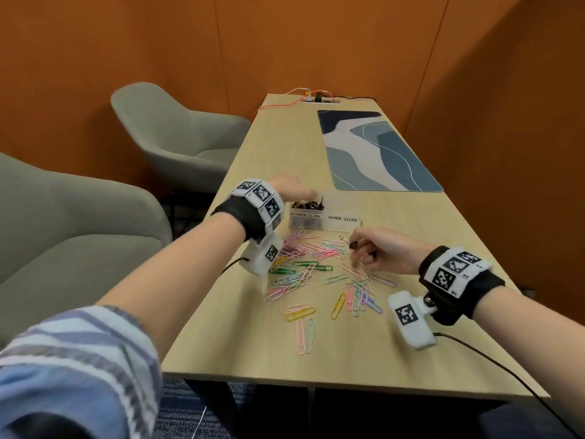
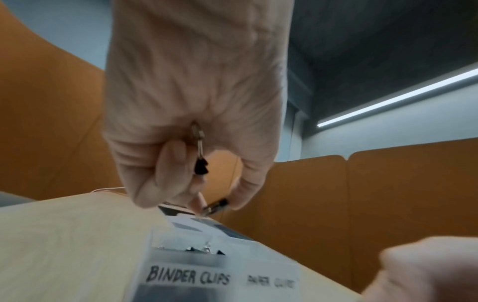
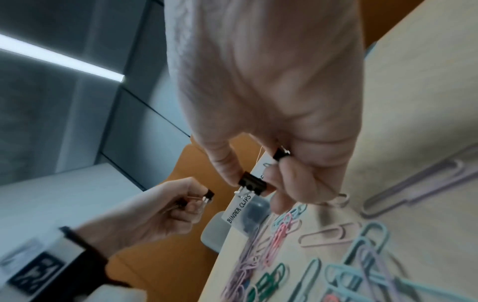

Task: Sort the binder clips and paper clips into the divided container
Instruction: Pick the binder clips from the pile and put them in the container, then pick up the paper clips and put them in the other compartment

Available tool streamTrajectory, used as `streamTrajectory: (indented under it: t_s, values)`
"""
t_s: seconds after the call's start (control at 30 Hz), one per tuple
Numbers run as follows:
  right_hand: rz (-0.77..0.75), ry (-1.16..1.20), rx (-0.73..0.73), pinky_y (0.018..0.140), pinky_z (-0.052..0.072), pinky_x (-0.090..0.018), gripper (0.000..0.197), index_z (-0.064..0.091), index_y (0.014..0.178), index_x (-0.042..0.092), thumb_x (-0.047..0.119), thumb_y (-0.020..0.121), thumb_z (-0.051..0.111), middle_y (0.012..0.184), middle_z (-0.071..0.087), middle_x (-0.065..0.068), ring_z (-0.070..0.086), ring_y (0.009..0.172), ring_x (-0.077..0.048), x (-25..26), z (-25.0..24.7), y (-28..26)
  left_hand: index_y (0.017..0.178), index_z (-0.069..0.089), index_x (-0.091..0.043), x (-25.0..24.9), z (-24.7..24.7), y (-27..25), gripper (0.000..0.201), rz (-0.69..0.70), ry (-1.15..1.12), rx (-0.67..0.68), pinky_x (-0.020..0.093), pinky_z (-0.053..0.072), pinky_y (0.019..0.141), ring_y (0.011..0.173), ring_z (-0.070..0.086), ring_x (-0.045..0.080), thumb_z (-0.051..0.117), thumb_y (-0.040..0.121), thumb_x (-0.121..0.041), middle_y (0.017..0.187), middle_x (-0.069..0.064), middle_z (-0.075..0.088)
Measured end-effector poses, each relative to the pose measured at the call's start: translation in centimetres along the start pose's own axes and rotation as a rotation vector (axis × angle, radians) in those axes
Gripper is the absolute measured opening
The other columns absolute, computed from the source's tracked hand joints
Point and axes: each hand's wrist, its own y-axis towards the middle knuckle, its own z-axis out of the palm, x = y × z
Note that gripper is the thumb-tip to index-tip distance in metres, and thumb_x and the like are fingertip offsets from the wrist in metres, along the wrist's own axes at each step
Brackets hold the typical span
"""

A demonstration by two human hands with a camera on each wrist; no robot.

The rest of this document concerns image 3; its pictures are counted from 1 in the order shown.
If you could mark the person's left hand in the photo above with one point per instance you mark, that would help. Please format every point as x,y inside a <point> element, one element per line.
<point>149,212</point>

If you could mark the person's right hand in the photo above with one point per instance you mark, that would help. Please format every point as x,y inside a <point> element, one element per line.
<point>269,73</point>

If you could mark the black binder clip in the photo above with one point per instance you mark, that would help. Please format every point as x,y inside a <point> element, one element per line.
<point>209,197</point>
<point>281,154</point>
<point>254,182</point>

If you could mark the cluster of black binder clips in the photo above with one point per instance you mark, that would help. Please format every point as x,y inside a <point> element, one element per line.
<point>255,211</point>

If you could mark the pile of colourful paper clips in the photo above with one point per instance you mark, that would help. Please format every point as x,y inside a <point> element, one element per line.
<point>277,240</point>

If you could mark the black left wristband marker tiles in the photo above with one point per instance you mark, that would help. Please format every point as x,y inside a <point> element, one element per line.
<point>86,265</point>

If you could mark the ceiling light strip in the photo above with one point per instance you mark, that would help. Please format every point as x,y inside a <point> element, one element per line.
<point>56,57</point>

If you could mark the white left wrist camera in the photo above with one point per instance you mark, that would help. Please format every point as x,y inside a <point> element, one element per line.
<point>119,296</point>

